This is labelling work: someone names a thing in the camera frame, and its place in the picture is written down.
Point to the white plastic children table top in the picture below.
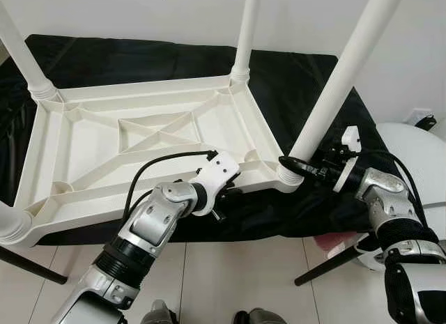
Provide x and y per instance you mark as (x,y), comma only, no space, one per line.
(104,143)

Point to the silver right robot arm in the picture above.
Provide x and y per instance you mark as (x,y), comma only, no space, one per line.
(390,205)

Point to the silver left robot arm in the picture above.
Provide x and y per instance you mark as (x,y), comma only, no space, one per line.
(153,219)

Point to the red round object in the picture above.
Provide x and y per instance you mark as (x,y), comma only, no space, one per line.
(333,240)

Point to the white domed appliance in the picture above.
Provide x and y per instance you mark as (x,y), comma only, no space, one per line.
(418,164)

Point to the black table cover cloth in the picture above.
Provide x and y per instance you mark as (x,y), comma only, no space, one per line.
(293,80)

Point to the black power plug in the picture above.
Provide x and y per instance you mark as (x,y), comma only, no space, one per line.
(426,122)

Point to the grey robot left foot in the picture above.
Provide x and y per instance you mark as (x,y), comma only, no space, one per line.
(159,313)

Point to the white wall socket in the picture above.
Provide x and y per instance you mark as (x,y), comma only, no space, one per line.
(414,115)

